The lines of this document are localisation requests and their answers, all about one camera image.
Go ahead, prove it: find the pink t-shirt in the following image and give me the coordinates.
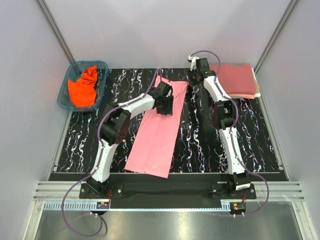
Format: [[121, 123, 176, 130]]
[[124, 78, 189, 179]]

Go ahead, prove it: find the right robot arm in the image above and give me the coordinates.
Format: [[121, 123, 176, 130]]
[[188, 70, 251, 199]]

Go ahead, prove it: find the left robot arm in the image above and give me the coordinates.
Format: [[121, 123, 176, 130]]
[[80, 94, 174, 198]]

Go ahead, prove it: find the dark red folded shirt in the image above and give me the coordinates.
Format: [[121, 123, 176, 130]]
[[217, 64, 256, 95]]

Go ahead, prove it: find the peach folded shirt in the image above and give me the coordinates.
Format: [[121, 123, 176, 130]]
[[228, 93, 256, 100]]

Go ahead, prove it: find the orange t-shirt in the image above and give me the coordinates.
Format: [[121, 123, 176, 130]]
[[67, 65, 98, 108]]

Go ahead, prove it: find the teal plastic basket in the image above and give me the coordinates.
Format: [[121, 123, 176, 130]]
[[57, 60, 109, 112]]

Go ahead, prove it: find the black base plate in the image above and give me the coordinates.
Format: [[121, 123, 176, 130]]
[[79, 173, 257, 211]]

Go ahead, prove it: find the right aluminium frame post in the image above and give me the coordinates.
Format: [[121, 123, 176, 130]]
[[254, 0, 300, 74]]

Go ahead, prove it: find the aluminium frame post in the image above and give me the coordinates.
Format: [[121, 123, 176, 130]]
[[35, 0, 76, 65], [254, 0, 300, 74]]

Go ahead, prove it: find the aluminium rail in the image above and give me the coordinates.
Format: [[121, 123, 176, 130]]
[[33, 181, 304, 212]]

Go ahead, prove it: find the left aluminium frame post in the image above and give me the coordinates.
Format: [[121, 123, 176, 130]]
[[35, 0, 76, 65]]

